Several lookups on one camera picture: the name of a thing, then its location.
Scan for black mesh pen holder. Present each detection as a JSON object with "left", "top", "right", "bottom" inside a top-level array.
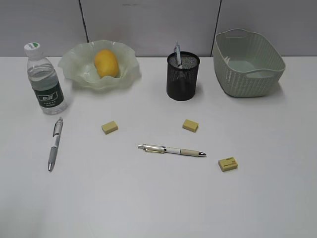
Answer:
[{"left": 166, "top": 51, "right": 200, "bottom": 101}]

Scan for grey grip pen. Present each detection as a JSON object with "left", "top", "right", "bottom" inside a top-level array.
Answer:
[{"left": 48, "top": 117, "right": 63, "bottom": 172}]

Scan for yellow mango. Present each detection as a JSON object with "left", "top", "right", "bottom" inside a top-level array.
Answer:
[{"left": 94, "top": 49, "right": 119, "bottom": 78}]

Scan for yellow printed eraser right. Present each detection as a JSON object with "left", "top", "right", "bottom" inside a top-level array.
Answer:
[{"left": 218, "top": 157, "right": 238, "bottom": 172}]

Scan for yellow eraser left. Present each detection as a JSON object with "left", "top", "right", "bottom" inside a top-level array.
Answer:
[{"left": 102, "top": 121, "right": 118, "bottom": 134}]

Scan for yellow eraser middle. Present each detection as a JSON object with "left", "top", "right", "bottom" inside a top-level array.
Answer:
[{"left": 182, "top": 119, "right": 199, "bottom": 132}]

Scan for blue clip pen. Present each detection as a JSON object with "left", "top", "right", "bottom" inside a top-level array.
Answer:
[{"left": 173, "top": 41, "right": 185, "bottom": 92}]

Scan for clear water bottle green label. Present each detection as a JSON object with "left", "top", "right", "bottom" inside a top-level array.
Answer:
[{"left": 24, "top": 42, "right": 67, "bottom": 115}]

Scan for pale green plastic basket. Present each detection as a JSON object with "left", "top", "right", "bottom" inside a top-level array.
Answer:
[{"left": 213, "top": 29, "right": 285, "bottom": 98}]

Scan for pale green wavy glass plate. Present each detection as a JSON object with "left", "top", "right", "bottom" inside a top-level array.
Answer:
[{"left": 58, "top": 40, "right": 141, "bottom": 91}]

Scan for beige grip pen middle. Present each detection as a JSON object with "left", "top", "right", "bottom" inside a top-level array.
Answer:
[{"left": 138, "top": 144, "right": 207, "bottom": 157}]

